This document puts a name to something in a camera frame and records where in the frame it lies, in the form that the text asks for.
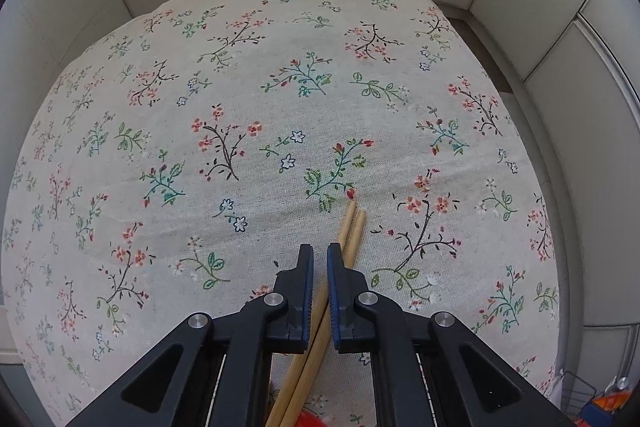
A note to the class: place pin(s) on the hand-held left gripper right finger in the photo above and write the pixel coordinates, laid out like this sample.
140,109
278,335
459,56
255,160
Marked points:
334,302

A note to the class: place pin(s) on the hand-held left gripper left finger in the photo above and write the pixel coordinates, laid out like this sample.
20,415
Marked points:
306,307

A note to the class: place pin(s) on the wooden chopstick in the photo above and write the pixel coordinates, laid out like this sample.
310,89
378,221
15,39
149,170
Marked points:
356,232
346,223

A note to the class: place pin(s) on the floral tablecloth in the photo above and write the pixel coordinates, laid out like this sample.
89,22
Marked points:
250,82

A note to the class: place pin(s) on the orange packet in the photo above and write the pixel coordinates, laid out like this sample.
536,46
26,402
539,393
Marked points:
605,402

